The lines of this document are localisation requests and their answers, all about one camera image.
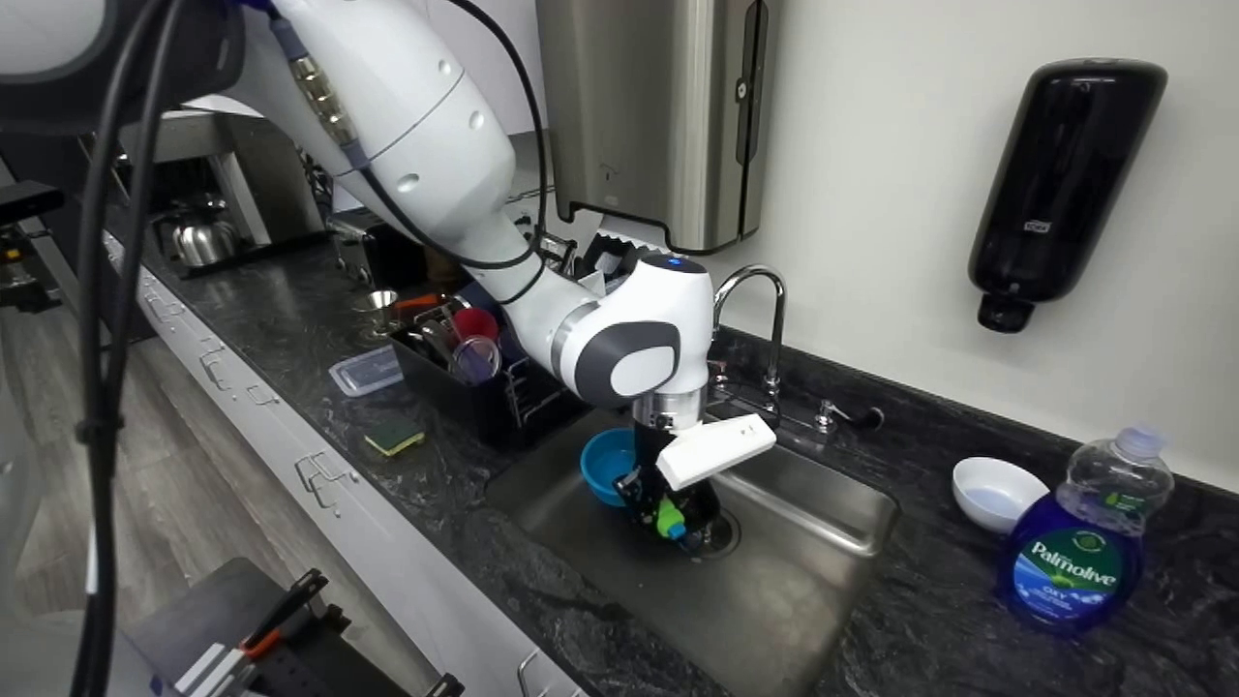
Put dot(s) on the black wall soap dispenser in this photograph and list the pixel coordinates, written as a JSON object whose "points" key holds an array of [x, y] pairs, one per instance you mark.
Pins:
{"points": [[1067, 178]]}

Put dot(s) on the clear purple glass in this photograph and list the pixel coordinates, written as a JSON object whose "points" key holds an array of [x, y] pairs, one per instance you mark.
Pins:
{"points": [[474, 361]]}

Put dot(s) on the black dish rack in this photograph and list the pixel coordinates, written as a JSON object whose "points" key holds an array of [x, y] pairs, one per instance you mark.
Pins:
{"points": [[517, 399]]}

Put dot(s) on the stainless coffee brewer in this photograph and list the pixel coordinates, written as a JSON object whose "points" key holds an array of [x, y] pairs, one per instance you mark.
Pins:
{"points": [[273, 169]]}

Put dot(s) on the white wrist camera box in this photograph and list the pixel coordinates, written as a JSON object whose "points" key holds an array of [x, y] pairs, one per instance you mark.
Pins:
{"points": [[716, 452]]}

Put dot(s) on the red cup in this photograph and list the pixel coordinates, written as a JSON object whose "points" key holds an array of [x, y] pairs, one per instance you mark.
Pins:
{"points": [[474, 323]]}

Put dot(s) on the clear plastic food container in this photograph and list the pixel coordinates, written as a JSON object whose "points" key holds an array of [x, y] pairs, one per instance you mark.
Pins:
{"points": [[366, 373]]}

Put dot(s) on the chrome faucet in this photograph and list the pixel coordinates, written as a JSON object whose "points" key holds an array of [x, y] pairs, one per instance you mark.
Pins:
{"points": [[776, 323]]}

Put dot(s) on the steel paper towel dispenser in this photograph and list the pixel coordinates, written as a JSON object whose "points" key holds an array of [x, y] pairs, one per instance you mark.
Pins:
{"points": [[661, 129]]}

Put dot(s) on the white base cabinets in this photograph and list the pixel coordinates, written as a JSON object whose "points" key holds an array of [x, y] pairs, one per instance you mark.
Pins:
{"points": [[324, 476]]}

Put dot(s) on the small white bowl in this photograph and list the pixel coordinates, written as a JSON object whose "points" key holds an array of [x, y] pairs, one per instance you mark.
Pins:
{"points": [[996, 494]]}

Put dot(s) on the sink drain strainer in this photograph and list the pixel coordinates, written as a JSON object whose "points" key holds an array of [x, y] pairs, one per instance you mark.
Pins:
{"points": [[721, 534]]}

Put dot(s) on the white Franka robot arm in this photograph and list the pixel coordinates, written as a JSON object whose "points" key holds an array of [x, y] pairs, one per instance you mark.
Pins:
{"points": [[413, 117]]}

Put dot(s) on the stainless steel sink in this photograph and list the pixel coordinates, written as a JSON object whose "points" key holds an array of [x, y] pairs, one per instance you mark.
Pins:
{"points": [[776, 582]]}

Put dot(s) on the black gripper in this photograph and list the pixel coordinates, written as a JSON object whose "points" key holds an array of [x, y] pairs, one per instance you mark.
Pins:
{"points": [[645, 481]]}

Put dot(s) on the green yellow sponge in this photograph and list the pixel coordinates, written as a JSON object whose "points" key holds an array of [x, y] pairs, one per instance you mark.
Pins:
{"points": [[391, 434]]}

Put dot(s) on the steel kettle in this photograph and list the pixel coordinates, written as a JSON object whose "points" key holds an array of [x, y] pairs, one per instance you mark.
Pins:
{"points": [[197, 236]]}

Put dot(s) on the blue dish soap bottle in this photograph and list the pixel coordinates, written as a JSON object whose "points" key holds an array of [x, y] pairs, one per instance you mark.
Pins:
{"points": [[1069, 565]]}

